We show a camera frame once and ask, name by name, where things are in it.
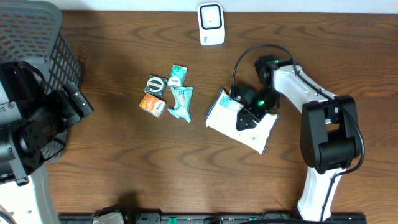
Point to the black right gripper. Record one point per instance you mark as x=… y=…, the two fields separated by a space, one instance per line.
x=246 y=113

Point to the white blue snack bag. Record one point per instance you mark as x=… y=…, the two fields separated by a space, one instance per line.
x=223 y=116

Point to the teal snack packet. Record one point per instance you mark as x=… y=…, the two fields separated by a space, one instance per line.
x=182 y=96

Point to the teal white drink carton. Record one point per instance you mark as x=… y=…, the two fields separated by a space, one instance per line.
x=177 y=76

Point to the orange juice carton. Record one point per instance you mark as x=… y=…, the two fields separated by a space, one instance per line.
x=152 y=105

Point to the dark green round-label packet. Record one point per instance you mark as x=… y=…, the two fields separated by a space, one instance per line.
x=156 y=86

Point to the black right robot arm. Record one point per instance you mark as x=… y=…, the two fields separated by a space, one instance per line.
x=331 y=143

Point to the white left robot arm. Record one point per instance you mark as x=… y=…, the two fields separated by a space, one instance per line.
x=30 y=120

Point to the white barcode scanner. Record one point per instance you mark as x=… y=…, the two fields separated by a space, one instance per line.
x=211 y=24

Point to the grey plastic mesh basket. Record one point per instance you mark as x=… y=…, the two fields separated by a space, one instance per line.
x=31 y=31

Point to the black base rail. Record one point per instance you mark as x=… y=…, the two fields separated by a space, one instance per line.
x=267 y=217

